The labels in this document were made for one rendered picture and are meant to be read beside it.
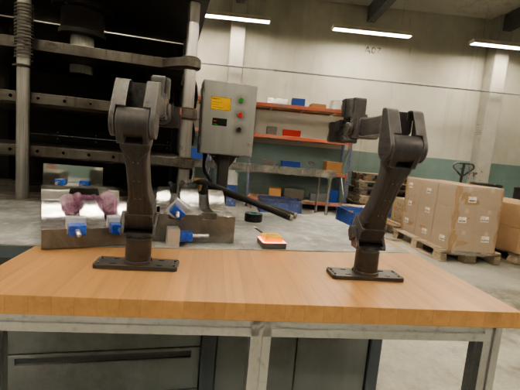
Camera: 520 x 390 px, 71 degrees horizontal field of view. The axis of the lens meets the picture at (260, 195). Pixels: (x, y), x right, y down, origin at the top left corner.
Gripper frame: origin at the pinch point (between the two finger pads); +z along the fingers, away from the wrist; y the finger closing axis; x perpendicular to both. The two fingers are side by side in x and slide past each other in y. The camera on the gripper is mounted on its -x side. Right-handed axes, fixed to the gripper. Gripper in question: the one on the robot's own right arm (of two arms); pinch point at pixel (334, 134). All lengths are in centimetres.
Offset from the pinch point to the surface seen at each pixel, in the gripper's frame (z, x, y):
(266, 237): -14.6, 36.3, 24.1
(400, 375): 41, 119, -63
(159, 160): 65, 16, 70
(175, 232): -19, 36, 53
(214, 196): 16, 28, 41
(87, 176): 61, 27, 105
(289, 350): -8, 79, 11
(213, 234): -12, 37, 41
